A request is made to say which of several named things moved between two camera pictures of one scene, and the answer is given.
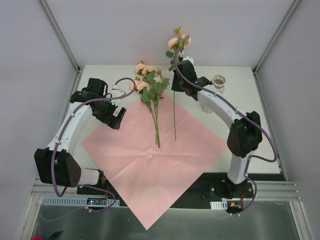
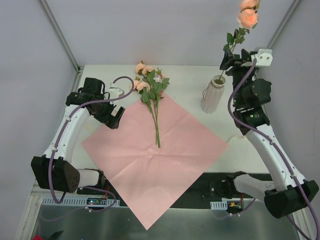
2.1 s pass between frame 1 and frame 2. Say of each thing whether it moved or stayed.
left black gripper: stayed
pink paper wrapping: stayed
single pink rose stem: moved
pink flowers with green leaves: stayed
